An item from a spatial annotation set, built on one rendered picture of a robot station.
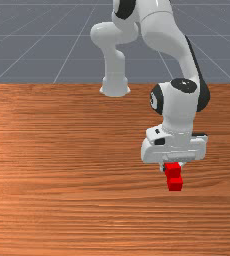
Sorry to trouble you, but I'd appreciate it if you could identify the red cube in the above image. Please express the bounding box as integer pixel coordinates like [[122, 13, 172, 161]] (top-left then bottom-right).
[[167, 175, 185, 192], [163, 162, 182, 180]]

